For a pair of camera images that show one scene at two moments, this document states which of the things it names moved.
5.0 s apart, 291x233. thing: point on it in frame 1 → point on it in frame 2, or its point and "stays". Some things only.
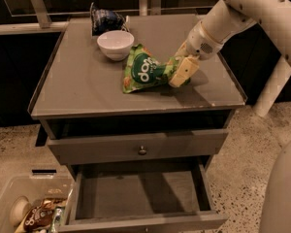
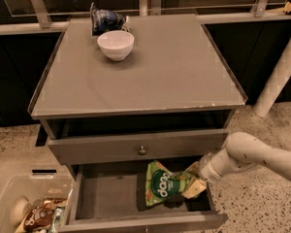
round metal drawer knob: x=142 y=151 stays
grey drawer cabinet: x=140 y=119 stays
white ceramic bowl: x=115 y=44 stays
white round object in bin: x=18 y=208 stays
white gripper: x=200 y=43 → x=206 y=169
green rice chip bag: x=144 y=69 → x=162 y=183
